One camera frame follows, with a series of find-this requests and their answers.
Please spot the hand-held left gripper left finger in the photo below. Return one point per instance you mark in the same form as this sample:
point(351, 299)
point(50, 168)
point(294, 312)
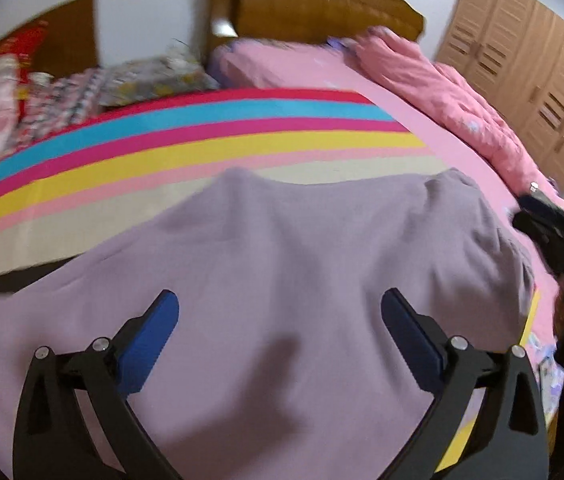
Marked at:
point(147, 342)

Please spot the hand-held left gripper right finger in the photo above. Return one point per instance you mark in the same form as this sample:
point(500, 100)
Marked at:
point(411, 340)

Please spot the lilac towel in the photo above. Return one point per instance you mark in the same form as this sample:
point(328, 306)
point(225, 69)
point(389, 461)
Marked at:
point(282, 260)

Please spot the rainbow striped blanket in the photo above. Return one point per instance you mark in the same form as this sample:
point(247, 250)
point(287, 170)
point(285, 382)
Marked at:
point(161, 155)

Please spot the pink quilt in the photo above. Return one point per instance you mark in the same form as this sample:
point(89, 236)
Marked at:
point(437, 90)

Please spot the wooden wardrobe doors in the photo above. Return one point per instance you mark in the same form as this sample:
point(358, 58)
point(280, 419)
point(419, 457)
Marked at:
point(512, 45)

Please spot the red white striped cloth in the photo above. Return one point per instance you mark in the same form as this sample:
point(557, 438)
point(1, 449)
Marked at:
point(61, 100)

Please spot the floral covered nightstand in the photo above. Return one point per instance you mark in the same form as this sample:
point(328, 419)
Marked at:
point(156, 75)

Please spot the pink bed sheet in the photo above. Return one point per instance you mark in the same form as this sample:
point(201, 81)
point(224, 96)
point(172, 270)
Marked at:
point(312, 67)

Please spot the flat brown headboard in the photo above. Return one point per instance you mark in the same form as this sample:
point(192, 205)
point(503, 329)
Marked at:
point(79, 35)

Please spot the red pillow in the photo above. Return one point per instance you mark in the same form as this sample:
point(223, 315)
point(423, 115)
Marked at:
point(26, 45)

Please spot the glossy wooden headboard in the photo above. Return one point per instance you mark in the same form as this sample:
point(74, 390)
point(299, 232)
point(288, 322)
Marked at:
point(312, 10)

